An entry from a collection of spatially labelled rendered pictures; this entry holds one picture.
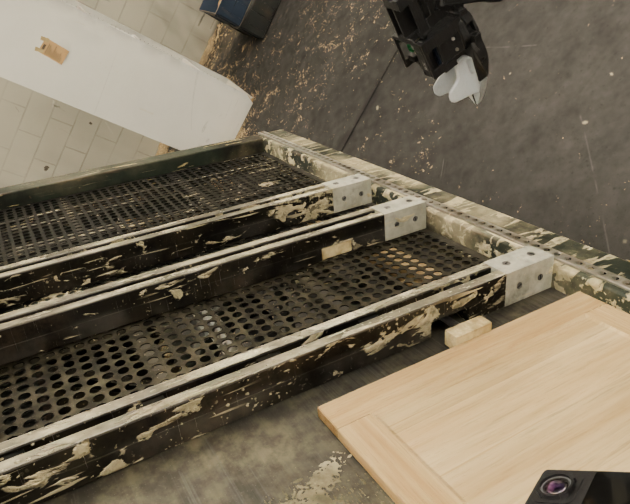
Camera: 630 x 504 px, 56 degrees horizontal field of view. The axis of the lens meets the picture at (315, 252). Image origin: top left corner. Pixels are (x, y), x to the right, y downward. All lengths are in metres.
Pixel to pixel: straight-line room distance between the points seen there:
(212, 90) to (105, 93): 0.73
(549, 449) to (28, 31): 3.83
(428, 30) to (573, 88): 1.79
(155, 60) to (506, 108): 2.49
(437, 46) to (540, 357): 0.51
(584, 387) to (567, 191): 1.49
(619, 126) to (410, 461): 1.79
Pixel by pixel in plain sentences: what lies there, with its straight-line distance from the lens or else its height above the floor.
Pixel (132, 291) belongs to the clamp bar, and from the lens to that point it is 1.18.
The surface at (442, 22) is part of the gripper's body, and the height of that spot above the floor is 1.45.
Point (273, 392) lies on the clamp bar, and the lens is 0.92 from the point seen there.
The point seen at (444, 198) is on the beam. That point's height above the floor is 0.84.
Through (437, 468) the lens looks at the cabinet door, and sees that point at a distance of 0.81.
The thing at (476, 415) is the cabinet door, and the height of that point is 1.21.
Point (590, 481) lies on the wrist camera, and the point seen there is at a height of 1.51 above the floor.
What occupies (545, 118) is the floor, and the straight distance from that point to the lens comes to 2.57.
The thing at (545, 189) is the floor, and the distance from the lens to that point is 2.43.
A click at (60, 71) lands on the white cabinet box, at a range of 4.25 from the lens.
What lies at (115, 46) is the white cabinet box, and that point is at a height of 1.04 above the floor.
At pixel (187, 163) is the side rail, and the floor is 1.14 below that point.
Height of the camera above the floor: 1.93
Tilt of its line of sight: 36 degrees down
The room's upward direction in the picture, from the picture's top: 71 degrees counter-clockwise
